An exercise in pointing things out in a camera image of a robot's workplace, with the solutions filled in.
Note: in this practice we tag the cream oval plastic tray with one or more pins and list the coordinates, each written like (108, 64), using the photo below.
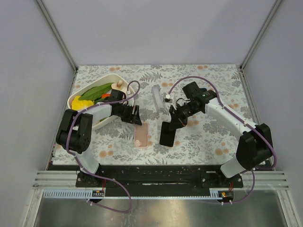
(114, 78)

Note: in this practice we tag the pink phone case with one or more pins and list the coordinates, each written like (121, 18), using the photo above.
(141, 135)

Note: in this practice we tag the aluminium frame rail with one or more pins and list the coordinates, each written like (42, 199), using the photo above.
(48, 18)

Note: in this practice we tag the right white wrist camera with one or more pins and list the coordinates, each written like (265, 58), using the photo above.
(170, 99)

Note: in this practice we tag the beige mushroom toy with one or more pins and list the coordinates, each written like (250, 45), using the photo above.
(119, 86)

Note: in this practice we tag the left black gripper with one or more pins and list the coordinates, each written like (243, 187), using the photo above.
(132, 114)

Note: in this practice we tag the yellow cabbage toy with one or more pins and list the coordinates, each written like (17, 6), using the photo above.
(78, 104)

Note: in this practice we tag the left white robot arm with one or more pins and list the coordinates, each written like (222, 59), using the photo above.
(75, 130)

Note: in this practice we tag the green leaf toy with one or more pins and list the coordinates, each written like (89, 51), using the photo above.
(96, 92)

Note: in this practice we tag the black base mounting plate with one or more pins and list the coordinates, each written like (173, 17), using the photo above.
(158, 181)

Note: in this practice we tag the green bok choy toy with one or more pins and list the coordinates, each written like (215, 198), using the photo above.
(100, 100)

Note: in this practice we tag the floral patterned table mat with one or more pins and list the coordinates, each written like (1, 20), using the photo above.
(203, 141)

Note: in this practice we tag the phone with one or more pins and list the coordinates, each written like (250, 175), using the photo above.
(167, 137)

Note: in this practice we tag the white slotted cable duct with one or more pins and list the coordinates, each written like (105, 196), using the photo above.
(74, 194)

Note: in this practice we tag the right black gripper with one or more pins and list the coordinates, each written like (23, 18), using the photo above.
(176, 114)

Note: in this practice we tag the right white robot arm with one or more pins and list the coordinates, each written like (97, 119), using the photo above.
(254, 141)

